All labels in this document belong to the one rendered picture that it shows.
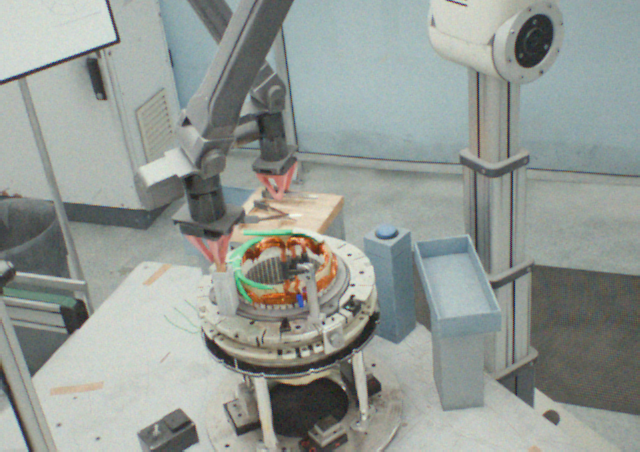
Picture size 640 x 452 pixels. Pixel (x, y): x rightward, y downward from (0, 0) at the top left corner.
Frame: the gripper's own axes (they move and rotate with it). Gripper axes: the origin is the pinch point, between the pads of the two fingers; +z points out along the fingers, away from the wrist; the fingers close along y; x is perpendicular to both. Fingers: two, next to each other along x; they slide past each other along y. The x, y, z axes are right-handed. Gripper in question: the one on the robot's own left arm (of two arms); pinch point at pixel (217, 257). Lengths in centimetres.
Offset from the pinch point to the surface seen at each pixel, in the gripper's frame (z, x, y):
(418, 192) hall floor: 140, 218, -44
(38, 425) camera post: 6.2, -35.9, -10.1
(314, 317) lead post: 9.4, 1.2, 16.3
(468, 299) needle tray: 18.2, 23.3, 36.1
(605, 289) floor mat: 129, 166, 47
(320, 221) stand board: 17.0, 35.1, 1.2
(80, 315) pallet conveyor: 54, 25, -64
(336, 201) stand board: 17.6, 43.4, 1.1
